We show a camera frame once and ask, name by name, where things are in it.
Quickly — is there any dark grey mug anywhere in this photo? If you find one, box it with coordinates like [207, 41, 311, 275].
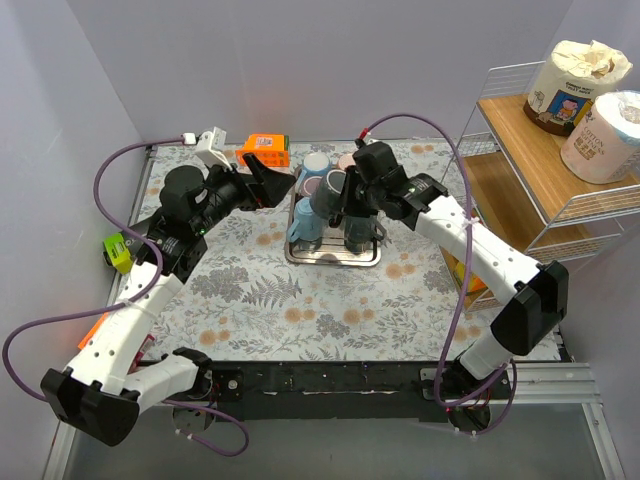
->
[310, 169, 346, 228]

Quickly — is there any dark teal mug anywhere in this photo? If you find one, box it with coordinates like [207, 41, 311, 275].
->
[344, 215, 386, 254]

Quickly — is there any light blue faceted mug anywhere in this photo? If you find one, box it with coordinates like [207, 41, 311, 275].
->
[287, 197, 324, 243]

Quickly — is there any purple mug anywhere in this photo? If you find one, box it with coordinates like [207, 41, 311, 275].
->
[298, 176, 322, 198]

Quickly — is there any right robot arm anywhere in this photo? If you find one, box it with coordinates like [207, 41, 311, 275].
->
[343, 142, 569, 398]

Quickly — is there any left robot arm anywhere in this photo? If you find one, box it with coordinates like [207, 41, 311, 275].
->
[41, 154, 296, 446]

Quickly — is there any pink mug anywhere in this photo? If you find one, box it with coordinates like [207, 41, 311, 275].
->
[336, 153, 355, 171]

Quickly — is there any blue white mug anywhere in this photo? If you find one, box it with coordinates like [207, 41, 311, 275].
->
[300, 152, 332, 178]

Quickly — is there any orange box at back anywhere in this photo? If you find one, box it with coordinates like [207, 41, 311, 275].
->
[236, 133, 290, 167]

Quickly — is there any steel tray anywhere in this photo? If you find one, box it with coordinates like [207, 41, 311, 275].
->
[285, 167, 384, 267]

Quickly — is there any green black box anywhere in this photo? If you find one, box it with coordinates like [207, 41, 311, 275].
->
[103, 233, 134, 275]

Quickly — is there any orange yellow box on shelf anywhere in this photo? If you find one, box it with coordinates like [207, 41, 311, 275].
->
[443, 250, 487, 295]

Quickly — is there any orange pink sponge box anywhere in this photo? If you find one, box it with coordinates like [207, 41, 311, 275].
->
[77, 313, 155, 374]

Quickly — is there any pink toilet paper roll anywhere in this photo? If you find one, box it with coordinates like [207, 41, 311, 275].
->
[560, 90, 639, 184]

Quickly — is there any cartoon toilet paper roll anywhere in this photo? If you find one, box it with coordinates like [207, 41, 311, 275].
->
[523, 40, 633, 137]

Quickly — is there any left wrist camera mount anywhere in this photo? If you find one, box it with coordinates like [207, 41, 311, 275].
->
[181, 127, 232, 171]

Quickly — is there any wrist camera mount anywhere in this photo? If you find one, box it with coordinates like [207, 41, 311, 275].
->
[181, 127, 232, 171]
[354, 128, 375, 149]

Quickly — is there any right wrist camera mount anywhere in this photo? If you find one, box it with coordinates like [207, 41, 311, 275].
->
[354, 128, 375, 149]

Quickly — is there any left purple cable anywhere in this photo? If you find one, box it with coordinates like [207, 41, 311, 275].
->
[1, 133, 250, 457]

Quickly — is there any wire wooden shelf rack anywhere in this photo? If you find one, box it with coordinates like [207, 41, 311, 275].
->
[432, 60, 640, 314]

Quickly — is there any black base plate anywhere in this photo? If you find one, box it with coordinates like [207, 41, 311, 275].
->
[154, 359, 516, 424]

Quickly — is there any aluminium frame rail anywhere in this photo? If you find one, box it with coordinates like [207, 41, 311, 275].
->
[45, 362, 624, 479]

